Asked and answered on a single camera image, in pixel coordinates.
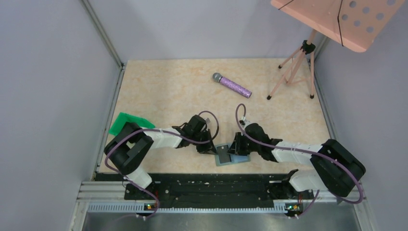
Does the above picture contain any sage green card holder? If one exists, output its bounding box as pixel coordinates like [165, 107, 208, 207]
[215, 154, 250, 167]

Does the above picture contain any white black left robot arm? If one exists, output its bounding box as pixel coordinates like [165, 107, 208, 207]
[104, 115, 217, 189]

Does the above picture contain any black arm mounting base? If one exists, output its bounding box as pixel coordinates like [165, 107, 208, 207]
[124, 173, 314, 208]

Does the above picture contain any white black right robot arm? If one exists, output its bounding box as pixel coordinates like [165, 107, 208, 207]
[228, 120, 366, 198]

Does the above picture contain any purple glitter microphone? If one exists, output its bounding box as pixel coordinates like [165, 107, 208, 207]
[212, 73, 252, 98]

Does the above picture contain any green plastic bin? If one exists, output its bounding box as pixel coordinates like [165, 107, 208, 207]
[108, 112, 156, 136]

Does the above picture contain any pink music stand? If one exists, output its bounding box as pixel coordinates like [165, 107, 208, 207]
[267, 0, 405, 100]

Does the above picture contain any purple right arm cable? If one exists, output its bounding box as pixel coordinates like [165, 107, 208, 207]
[235, 103, 365, 220]

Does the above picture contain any aluminium front rail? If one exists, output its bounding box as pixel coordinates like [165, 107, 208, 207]
[69, 174, 379, 231]

